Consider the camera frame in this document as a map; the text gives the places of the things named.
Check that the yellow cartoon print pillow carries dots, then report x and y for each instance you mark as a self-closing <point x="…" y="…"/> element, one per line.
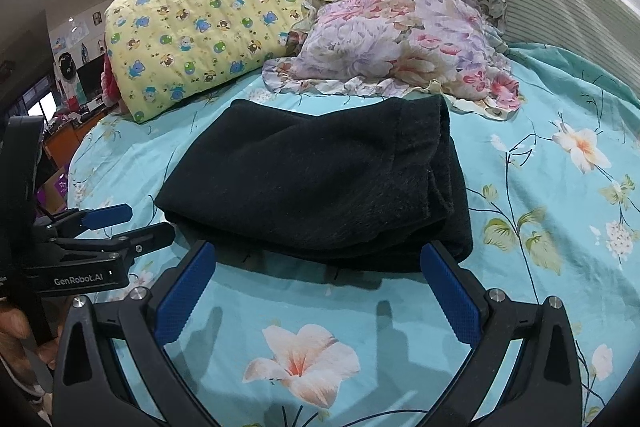
<point x="164" y="51"/>

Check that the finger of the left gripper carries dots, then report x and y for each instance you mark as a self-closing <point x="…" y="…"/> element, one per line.
<point x="73" y="222"/>
<point x="139" y="242"/>

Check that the left hand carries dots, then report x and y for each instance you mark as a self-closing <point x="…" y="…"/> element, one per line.
<point x="14" y="330"/>

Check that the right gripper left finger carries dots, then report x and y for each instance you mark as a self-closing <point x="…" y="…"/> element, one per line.
<point x="177" y="291"/>

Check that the black pants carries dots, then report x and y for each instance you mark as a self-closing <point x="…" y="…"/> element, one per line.
<point x="362" y="188"/>

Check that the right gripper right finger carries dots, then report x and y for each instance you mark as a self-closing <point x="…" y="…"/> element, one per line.
<point x="460" y="295"/>

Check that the pink floral ruffled pillow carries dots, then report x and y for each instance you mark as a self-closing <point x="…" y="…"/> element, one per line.
<point x="401" y="48"/>

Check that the wooden furniture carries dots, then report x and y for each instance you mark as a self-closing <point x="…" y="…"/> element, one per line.
<point x="61" y="146"/>

